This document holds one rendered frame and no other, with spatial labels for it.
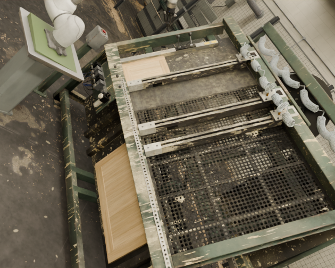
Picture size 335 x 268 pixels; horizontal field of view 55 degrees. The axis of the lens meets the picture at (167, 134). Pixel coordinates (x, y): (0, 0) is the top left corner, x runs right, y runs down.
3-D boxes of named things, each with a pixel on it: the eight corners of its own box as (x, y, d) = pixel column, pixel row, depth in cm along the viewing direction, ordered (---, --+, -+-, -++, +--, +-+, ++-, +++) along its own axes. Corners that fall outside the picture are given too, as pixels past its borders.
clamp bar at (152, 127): (138, 128, 255) (134, 108, 236) (277, 97, 269) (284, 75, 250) (141, 137, 249) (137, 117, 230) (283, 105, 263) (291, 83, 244)
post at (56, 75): (37, 86, 331) (87, 40, 305) (42, 89, 335) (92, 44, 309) (37, 90, 327) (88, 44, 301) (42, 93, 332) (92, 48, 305)
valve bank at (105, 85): (78, 68, 300) (96, 52, 291) (90, 76, 310) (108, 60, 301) (83, 106, 269) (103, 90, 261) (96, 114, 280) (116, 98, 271)
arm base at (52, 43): (49, 51, 235) (54, 47, 233) (43, 28, 243) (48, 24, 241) (67, 60, 250) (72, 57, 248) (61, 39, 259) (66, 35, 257)
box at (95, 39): (84, 36, 304) (98, 24, 298) (94, 44, 313) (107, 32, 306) (85, 44, 297) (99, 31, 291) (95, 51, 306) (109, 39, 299)
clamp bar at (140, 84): (127, 85, 285) (123, 65, 266) (253, 59, 299) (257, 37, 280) (129, 93, 279) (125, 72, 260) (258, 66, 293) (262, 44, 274)
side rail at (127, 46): (117, 51, 326) (116, 42, 317) (221, 31, 339) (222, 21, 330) (118, 55, 322) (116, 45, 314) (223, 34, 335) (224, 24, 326)
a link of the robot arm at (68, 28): (58, 46, 237) (79, 28, 230) (47, 25, 239) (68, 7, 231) (71, 49, 253) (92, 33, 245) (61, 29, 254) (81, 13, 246)
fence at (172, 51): (120, 61, 306) (119, 58, 303) (216, 42, 317) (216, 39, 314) (121, 65, 303) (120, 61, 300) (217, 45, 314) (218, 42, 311)
